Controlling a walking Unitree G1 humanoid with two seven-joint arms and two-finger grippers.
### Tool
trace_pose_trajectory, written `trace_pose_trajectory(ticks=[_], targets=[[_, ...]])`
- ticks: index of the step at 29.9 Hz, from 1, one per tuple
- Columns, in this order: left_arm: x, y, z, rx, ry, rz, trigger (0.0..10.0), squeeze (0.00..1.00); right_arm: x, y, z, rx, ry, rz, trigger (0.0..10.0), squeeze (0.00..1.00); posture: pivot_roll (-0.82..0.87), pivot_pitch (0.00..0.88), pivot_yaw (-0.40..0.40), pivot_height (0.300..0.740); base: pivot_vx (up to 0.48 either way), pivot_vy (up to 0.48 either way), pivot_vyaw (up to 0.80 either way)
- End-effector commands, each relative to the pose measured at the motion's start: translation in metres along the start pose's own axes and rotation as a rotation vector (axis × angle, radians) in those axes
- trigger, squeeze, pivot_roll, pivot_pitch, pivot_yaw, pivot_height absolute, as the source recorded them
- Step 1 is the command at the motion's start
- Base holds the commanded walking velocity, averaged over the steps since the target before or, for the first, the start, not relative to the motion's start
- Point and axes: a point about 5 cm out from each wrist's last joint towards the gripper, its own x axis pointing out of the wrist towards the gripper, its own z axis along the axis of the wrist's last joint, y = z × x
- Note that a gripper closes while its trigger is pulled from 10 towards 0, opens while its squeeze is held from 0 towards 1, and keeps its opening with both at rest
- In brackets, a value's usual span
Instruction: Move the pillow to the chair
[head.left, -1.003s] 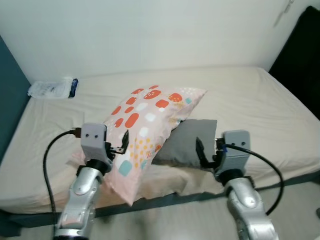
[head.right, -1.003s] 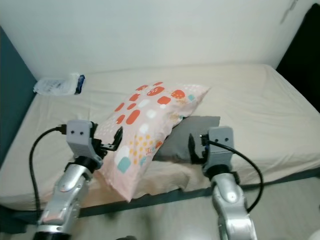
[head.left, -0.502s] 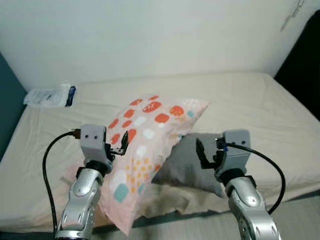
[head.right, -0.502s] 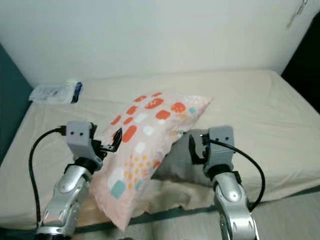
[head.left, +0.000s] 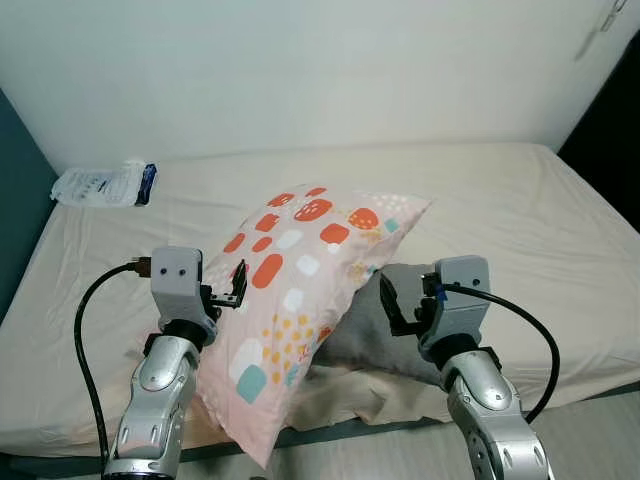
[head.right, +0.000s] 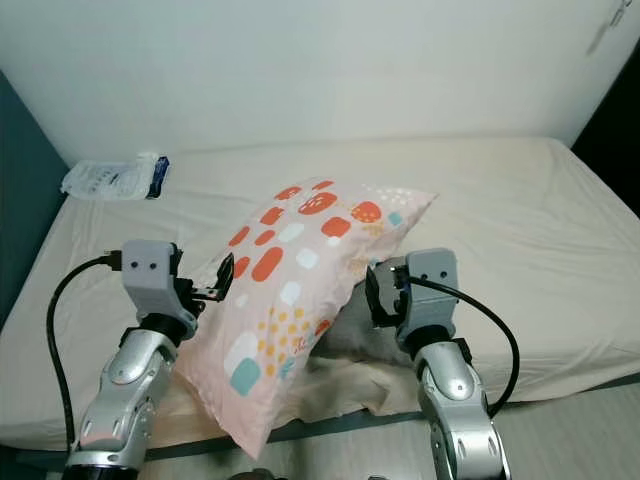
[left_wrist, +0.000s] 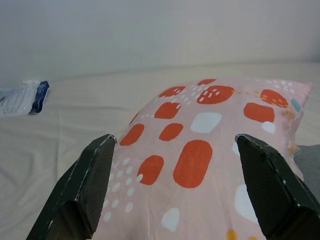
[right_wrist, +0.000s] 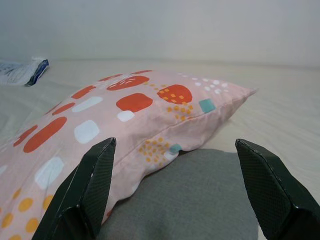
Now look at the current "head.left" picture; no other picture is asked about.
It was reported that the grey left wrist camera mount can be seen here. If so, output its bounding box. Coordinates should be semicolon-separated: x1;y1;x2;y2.
150;247;208;323

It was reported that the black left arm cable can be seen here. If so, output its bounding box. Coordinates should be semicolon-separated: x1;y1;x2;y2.
74;260;153;471

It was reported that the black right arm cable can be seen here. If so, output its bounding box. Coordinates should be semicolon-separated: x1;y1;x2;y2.
438;283;562;424

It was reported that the pink patterned pillow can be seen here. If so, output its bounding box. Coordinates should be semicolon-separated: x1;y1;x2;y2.
194;185;434;469

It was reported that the white plastic wipes pack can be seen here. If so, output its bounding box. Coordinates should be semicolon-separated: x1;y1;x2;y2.
50;157;159;209

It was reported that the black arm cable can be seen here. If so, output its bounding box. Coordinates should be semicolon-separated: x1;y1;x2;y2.
74;260;153;471
438;283;562;424

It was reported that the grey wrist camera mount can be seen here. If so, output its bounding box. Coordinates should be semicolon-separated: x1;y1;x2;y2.
150;247;208;323
424;256;492;347

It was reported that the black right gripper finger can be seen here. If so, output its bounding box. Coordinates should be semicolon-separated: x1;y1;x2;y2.
379;268;413;338

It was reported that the grey pillow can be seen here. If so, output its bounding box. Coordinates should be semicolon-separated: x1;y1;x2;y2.
314;264;453;387

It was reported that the white wall hook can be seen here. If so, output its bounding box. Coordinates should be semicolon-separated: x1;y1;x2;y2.
600;0;631;35

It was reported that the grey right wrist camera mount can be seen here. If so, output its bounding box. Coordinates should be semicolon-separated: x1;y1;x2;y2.
424;256;492;347

